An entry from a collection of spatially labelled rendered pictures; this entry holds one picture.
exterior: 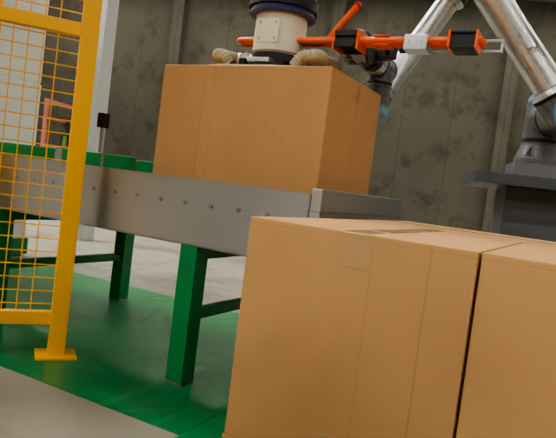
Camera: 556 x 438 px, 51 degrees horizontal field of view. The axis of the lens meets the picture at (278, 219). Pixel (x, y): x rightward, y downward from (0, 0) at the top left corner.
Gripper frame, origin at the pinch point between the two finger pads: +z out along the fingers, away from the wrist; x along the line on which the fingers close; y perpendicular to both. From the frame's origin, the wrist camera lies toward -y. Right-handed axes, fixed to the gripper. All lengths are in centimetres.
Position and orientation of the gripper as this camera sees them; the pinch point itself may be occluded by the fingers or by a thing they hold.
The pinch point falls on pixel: (357, 43)
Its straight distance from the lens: 190.5
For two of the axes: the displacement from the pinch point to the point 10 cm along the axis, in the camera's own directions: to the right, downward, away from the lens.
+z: -4.7, -0.2, -8.8
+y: -8.7, -1.5, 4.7
